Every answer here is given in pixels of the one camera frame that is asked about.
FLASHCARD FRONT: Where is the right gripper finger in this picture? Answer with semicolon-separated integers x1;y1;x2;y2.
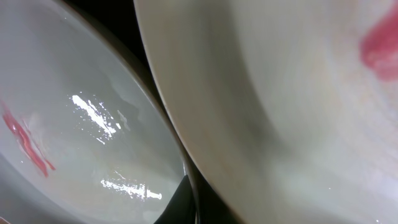
154;175;196;224

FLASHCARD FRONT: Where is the white plate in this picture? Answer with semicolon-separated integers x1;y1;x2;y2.
1;1;187;223
134;0;397;223

